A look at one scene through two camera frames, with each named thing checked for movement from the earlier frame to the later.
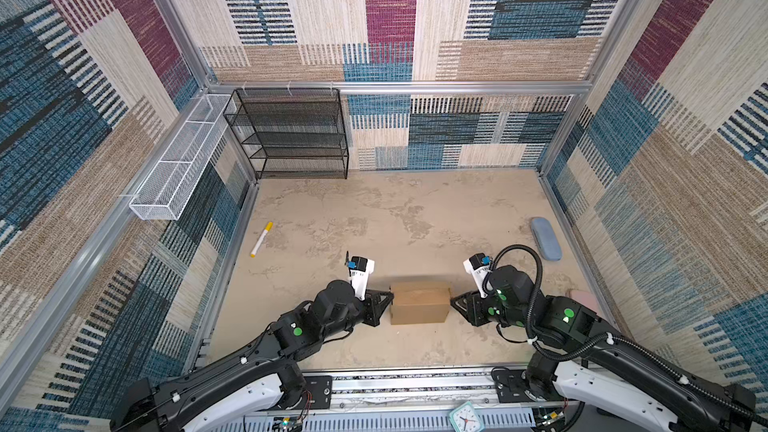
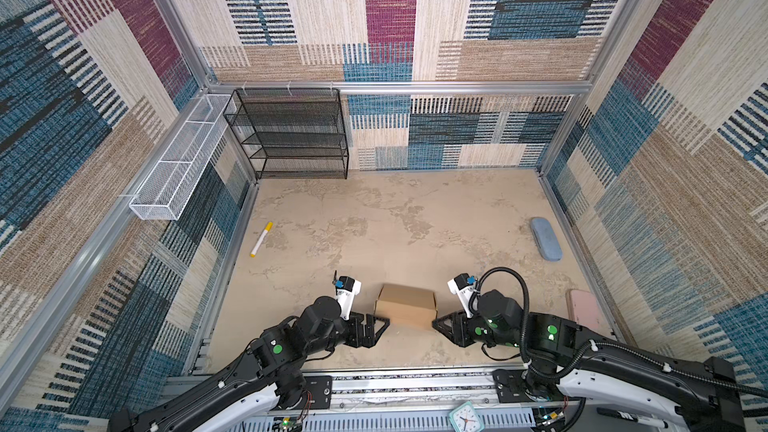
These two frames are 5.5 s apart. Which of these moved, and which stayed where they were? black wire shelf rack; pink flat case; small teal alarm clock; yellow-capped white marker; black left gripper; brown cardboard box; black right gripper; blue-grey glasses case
Moved: brown cardboard box; black left gripper; black right gripper
Stayed: small teal alarm clock; yellow-capped white marker; blue-grey glasses case; black wire shelf rack; pink flat case
